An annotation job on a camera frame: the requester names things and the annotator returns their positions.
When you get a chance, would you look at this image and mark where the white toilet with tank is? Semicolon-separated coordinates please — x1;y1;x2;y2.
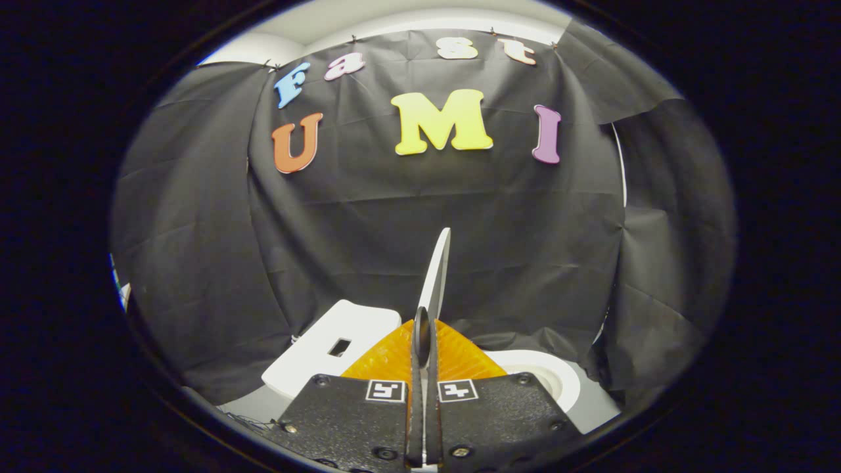
261;300;583;416

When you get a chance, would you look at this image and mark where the white toilet lid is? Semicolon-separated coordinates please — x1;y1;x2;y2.
417;227;453;329

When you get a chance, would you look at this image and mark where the black backdrop cloth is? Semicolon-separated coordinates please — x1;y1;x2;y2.
110;20;737;409

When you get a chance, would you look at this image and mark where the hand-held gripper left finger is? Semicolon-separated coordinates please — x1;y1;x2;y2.
273;306;428;471

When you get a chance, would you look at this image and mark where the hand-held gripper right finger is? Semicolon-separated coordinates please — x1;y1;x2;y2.
426;315;585;471

